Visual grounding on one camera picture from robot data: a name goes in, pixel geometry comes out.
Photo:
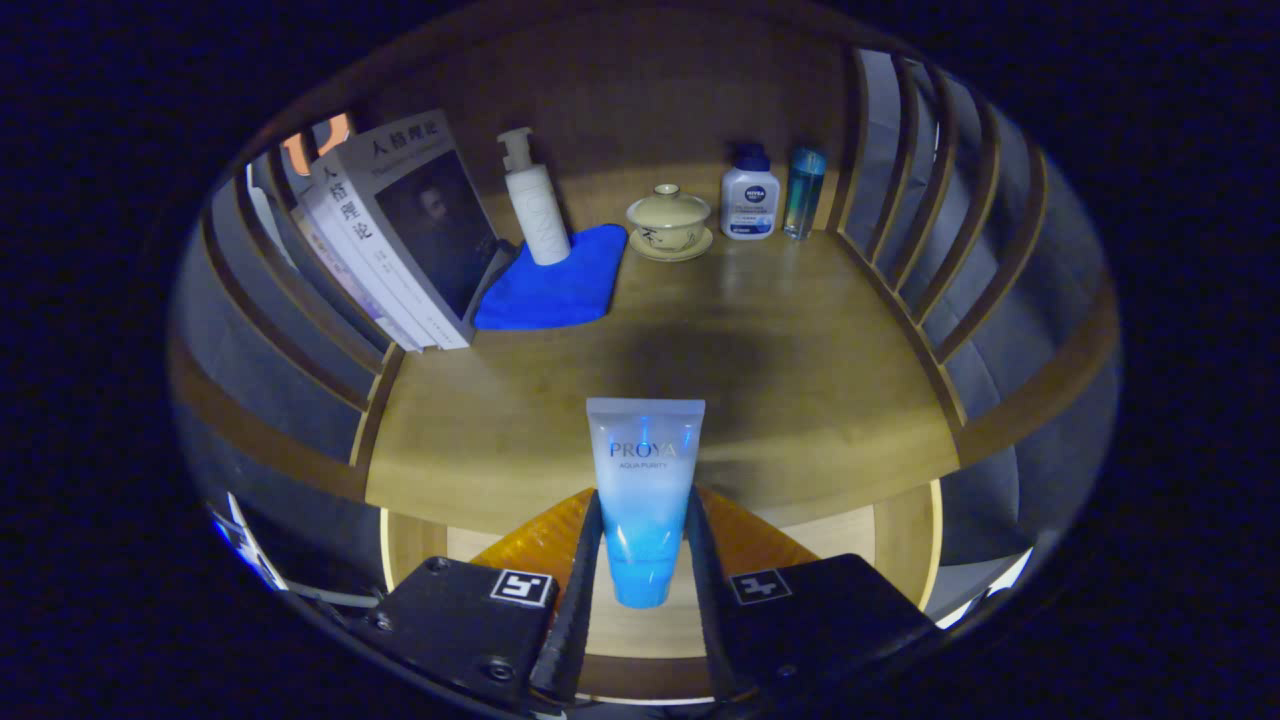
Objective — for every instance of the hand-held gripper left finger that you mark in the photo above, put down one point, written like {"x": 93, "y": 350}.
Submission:
{"x": 570, "y": 630}

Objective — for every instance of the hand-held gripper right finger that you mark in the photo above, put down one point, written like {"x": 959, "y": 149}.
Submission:
{"x": 705, "y": 620}

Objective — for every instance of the wooden drawer with black knob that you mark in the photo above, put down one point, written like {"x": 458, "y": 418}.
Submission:
{"x": 640, "y": 635}

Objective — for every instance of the blue and white tube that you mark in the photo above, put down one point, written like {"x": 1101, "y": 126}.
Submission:
{"x": 645, "y": 480}

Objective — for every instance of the wooden countertop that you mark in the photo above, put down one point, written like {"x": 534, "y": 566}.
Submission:
{"x": 800, "y": 380}

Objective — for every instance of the wooden cabinet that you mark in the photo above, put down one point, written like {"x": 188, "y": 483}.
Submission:
{"x": 650, "y": 90}

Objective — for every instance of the blue folded cloth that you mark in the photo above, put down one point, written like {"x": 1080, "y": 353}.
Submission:
{"x": 560, "y": 290}

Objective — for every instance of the thin white book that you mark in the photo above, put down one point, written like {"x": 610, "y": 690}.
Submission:
{"x": 392, "y": 305}

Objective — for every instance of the lavender book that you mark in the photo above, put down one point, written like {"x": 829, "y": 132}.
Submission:
{"x": 372, "y": 305}

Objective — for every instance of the beige lidded tea cup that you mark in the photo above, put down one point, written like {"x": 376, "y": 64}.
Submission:
{"x": 668, "y": 220}

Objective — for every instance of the white pump bottle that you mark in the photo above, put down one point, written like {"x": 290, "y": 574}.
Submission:
{"x": 540, "y": 220}

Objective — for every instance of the white bottle blue cap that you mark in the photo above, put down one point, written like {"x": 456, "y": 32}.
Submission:
{"x": 750, "y": 205}

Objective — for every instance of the thick white book dark cover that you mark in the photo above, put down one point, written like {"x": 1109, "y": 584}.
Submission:
{"x": 440, "y": 230}

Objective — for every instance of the teal slim bottle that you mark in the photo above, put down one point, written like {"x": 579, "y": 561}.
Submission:
{"x": 803, "y": 195}

